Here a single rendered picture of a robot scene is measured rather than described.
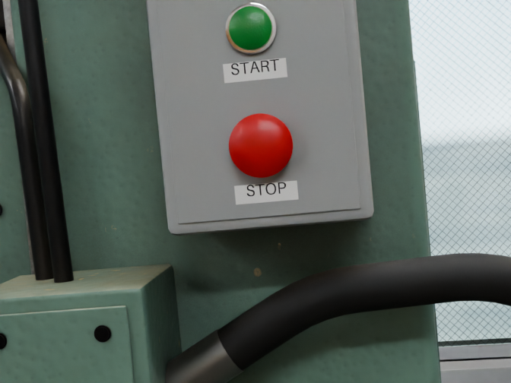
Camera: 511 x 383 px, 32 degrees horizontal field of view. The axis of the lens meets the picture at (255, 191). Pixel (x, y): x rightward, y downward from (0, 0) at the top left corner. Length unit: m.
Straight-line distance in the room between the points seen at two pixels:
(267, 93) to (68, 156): 0.13
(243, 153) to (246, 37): 0.05
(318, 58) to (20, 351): 0.20
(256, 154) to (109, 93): 0.12
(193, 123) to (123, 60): 0.09
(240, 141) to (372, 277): 0.10
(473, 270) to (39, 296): 0.21
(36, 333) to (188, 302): 0.10
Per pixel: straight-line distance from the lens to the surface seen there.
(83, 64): 0.51
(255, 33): 0.42
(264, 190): 0.43
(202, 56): 0.43
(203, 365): 0.46
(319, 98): 0.43
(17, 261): 0.57
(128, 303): 0.43
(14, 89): 0.50
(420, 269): 0.45
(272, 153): 0.42
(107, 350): 0.43
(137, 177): 0.50
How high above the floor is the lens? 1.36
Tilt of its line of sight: 3 degrees down
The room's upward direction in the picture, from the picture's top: 5 degrees counter-clockwise
